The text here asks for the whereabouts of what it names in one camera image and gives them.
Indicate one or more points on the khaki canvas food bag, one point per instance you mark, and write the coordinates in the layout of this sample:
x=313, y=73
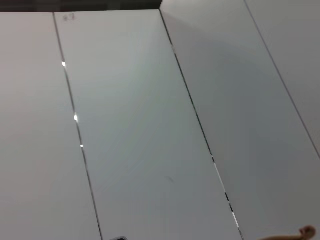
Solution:
x=307, y=231

